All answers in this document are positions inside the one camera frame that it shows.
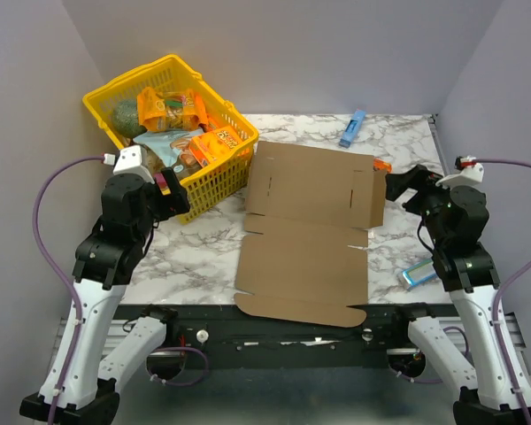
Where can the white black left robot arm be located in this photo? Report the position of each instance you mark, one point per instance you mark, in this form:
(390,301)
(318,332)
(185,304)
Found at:
(84,386)

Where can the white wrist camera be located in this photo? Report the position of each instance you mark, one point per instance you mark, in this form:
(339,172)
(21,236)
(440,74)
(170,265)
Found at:
(130,160)
(469,173)

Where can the green round vegetable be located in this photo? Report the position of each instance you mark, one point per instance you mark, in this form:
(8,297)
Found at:
(125,119)

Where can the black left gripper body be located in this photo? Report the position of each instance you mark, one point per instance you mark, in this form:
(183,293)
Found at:
(162,206)

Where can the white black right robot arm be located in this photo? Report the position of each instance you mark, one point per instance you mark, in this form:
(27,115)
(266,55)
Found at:
(489,386)

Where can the yellow plastic shopping basket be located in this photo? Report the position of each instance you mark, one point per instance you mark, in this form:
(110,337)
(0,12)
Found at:
(211,185)

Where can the blue white toothpaste box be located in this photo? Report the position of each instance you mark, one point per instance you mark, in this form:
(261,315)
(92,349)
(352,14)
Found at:
(418,274)

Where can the blue narrow box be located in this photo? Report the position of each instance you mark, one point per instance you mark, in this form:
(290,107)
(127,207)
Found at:
(351,131)

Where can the orange cracker box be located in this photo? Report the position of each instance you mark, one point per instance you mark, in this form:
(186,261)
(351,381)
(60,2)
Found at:
(214,146)

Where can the light blue bread bag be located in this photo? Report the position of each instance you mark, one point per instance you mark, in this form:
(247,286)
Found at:
(170,149)

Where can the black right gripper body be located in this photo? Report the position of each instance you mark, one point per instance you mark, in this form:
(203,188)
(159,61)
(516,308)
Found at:
(412,185)

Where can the brown cardboard box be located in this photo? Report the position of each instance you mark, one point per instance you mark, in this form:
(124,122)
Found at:
(308,214)

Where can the orange printed box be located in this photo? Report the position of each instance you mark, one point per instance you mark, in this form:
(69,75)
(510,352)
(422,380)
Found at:
(380,165)

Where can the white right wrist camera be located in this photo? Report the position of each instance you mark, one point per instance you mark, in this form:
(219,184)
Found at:
(469,173)

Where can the orange snack bag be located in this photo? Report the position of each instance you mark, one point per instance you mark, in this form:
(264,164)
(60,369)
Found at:
(163,111)

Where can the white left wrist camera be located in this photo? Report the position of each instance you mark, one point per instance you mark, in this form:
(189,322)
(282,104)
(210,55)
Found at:
(130,160)

